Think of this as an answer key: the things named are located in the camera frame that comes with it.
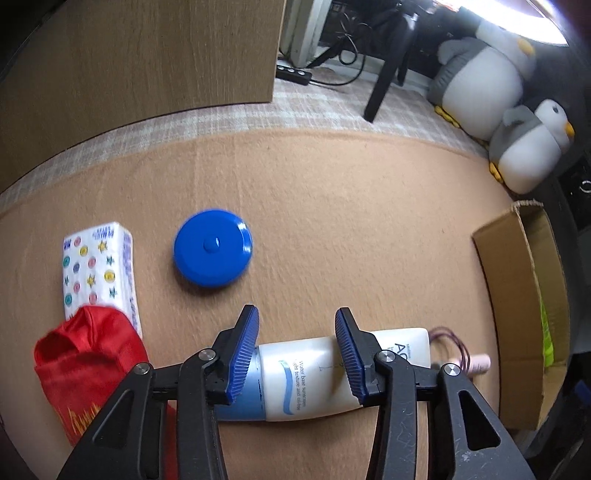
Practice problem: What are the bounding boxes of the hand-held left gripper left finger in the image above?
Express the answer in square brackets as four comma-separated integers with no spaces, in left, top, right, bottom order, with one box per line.
[58,305,260,480]

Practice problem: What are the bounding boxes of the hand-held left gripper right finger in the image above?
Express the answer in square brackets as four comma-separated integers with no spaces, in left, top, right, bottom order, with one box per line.
[334,307,536,480]

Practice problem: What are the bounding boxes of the white blue-capped sunscreen tube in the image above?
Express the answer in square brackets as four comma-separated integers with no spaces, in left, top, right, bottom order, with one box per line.
[215,328,432,423]

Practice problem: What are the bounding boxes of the dark hair ties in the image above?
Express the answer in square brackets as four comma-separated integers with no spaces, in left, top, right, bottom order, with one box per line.
[429,327,472,370]

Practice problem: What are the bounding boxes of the red fabric bag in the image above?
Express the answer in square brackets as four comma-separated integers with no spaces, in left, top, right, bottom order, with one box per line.
[34,306,178,480]

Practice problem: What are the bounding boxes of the cardboard box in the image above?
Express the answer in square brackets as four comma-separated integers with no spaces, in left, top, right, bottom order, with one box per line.
[472,200,571,430]

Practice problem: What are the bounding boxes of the star print tissue pack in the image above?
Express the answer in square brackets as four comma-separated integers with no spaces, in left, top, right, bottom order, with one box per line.
[61,222,143,337]

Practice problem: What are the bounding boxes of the green tube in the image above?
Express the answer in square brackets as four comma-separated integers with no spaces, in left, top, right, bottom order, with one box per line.
[539,300,555,367]

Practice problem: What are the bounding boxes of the blue round lid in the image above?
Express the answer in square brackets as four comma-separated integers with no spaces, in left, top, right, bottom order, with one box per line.
[174,210,254,289]

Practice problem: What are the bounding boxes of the pink small bottle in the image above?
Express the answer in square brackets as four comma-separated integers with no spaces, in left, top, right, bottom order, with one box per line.
[455,354,491,376]

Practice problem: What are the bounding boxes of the checked bed sheet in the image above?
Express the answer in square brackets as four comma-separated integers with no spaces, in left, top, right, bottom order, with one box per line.
[0,65,490,208]

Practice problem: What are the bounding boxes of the small penguin plush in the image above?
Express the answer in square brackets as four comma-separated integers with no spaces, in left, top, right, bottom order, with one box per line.
[488,99,575,195]

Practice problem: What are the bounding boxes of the large penguin plush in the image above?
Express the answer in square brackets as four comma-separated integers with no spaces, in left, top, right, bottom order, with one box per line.
[426,18,539,141]

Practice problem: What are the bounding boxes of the light wood board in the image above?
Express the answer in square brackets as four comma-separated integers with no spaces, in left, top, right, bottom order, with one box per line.
[0,0,287,190]

